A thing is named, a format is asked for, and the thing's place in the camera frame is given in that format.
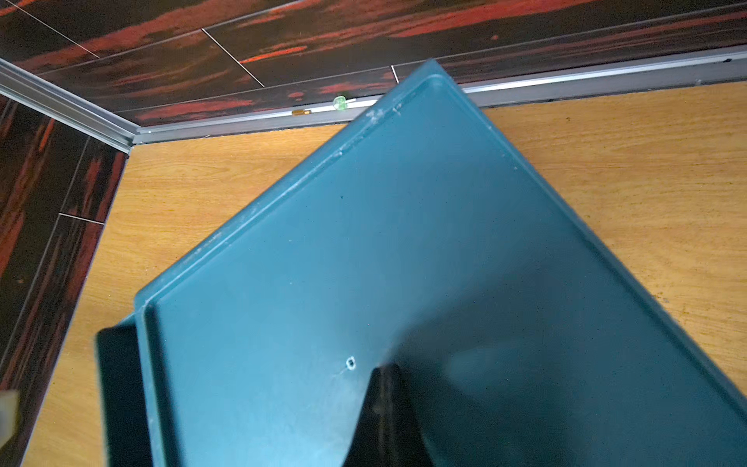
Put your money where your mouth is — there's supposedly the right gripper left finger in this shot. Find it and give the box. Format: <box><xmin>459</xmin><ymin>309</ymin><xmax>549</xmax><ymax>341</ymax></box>
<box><xmin>95</xmin><ymin>320</ymin><xmax>153</xmax><ymax>466</ymax></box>

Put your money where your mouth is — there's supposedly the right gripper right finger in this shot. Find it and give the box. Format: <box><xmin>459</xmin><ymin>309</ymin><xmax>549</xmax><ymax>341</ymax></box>
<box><xmin>344</xmin><ymin>364</ymin><xmax>433</xmax><ymax>466</ymax></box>

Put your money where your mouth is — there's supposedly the teal yellow drawer cabinet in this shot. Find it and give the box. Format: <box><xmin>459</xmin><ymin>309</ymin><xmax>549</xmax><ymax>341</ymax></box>
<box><xmin>120</xmin><ymin>61</ymin><xmax>746</xmax><ymax>466</ymax></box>

